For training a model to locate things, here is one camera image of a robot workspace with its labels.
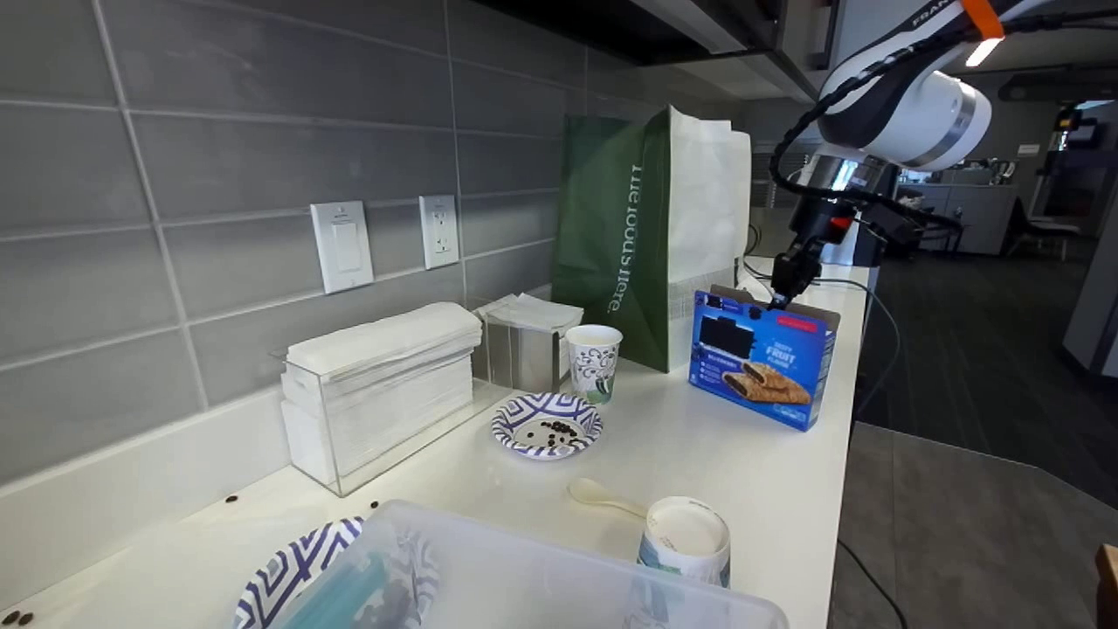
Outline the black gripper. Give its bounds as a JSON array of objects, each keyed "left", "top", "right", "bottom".
[{"left": 770, "top": 194, "right": 863, "bottom": 312}]

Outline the blue snack box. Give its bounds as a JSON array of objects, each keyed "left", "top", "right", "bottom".
[{"left": 686, "top": 282, "right": 841, "bottom": 434}]

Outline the green and white paper bag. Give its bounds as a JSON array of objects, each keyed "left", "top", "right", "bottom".
[{"left": 550, "top": 107, "right": 756, "bottom": 377}]

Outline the paper cup with green print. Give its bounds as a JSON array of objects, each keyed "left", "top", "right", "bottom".
[{"left": 562, "top": 323, "right": 627, "bottom": 409}]

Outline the black office chair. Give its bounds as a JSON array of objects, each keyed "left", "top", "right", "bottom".
[{"left": 1002, "top": 197, "right": 1092, "bottom": 267}]

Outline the metal napkin holder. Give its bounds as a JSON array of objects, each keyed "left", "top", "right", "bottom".
[{"left": 472, "top": 292, "right": 588, "bottom": 397}]

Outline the dark overhead cabinet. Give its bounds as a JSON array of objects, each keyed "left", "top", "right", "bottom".
[{"left": 472, "top": 0, "right": 833, "bottom": 107}]

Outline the paper cup with white lid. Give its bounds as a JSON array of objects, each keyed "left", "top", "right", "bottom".
[{"left": 635, "top": 493, "right": 735, "bottom": 591}]

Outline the blue patterned plate with crumbs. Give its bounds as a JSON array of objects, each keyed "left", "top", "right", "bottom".
[{"left": 489, "top": 393, "right": 609, "bottom": 466}]

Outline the clear plastic bin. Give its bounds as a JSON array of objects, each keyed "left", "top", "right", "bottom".
[{"left": 268, "top": 501, "right": 792, "bottom": 629}]

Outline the clear paper towel dispenser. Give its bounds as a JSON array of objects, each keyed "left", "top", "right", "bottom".
[{"left": 276, "top": 301, "right": 486, "bottom": 496}]

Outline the brown wooden furniture corner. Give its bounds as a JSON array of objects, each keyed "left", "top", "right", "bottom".
[{"left": 1094, "top": 543, "right": 1118, "bottom": 629}]

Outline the blue patterned paper plate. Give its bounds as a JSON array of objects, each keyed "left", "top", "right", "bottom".
[{"left": 231, "top": 514, "right": 372, "bottom": 629}]

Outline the white cable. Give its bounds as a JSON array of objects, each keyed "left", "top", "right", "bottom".
[{"left": 729, "top": 254, "right": 775, "bottom": 301}]

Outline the black cable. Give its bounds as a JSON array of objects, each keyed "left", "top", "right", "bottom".
[{"left": 821, "top": 273, "right": 916, "bottom": 629}]

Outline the white wall outlet plate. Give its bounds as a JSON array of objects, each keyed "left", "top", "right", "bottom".
[{"left": 415, "top": 194, "right": 460, "bottom": 273}]

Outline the white light switch plate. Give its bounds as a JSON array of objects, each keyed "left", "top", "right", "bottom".
[{"left": 307, "top": 200, "right": 378, "bottom": 296}]

